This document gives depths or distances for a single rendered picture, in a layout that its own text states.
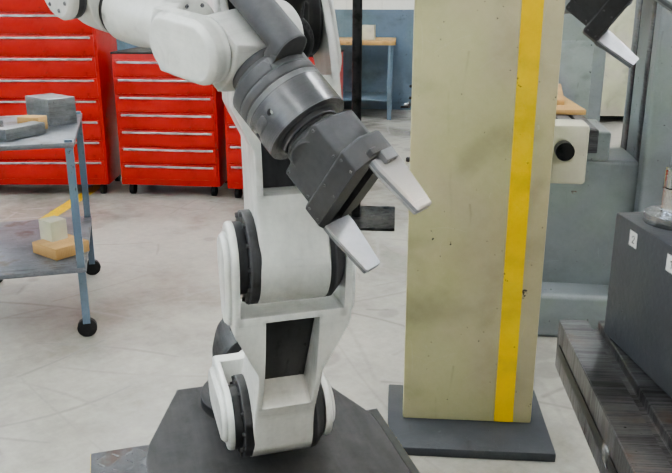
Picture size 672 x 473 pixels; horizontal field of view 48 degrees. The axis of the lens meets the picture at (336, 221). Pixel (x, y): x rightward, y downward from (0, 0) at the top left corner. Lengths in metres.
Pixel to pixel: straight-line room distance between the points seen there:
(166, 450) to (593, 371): 0.81
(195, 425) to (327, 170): 0.96
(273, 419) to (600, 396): 0.54
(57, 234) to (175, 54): 2.75
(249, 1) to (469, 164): 1.64
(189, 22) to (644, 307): 0.69
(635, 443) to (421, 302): 1.56
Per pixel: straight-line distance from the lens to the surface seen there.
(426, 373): 2.56
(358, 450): 1.49
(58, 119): 3.60
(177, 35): 0.78
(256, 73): 0.73
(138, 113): 5.49
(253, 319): 1.14
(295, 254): 1.09
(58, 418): 2.85
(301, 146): 0.72
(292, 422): 1.32
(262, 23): 0.74
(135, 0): 0.90
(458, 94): 2.28
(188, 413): 1.63
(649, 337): 1.09
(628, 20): 9.01
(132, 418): 2.77
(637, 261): 1.10
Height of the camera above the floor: 1.39
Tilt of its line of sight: 17 degrees down
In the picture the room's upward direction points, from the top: straight up
